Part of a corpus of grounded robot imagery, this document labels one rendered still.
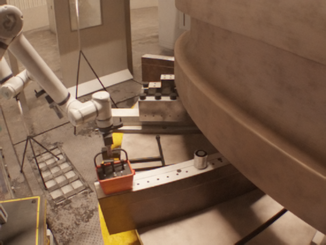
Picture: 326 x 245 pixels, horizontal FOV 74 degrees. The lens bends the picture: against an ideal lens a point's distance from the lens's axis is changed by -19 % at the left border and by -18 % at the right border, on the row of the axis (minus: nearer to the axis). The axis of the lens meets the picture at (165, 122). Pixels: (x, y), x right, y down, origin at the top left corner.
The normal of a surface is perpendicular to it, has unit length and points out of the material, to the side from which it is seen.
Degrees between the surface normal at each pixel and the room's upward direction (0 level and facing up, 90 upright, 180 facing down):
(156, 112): 90
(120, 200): 90
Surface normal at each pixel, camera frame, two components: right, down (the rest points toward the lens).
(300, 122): -0.78, -0.07
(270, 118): -0.62, -0.43
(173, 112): -0.04, 0.52
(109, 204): 0.35, 0.48
